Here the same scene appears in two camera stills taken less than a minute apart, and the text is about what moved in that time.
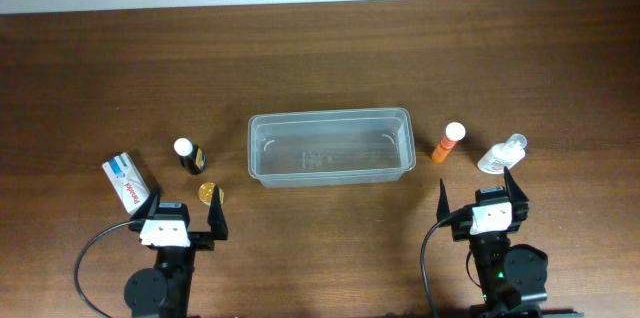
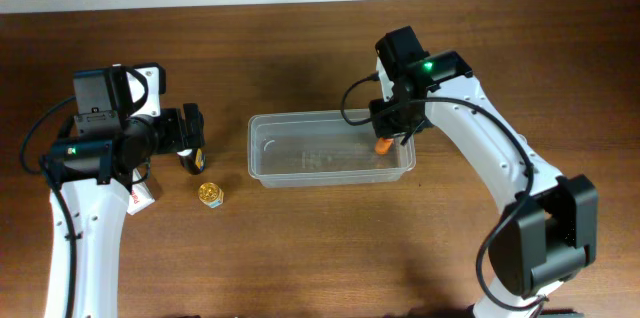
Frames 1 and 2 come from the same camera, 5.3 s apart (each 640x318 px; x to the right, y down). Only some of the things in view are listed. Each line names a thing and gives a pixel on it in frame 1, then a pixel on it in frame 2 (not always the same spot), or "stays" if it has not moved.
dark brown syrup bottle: x=192 y=158 stays
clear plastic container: x=331 y=148 stays
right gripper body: x=459 y=228 -> x=392 y=125
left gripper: x=201 y=239 -> x=189 y=128
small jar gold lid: x=205 y=192 stays
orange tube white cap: x=453 y=133 -> x=383 y=145
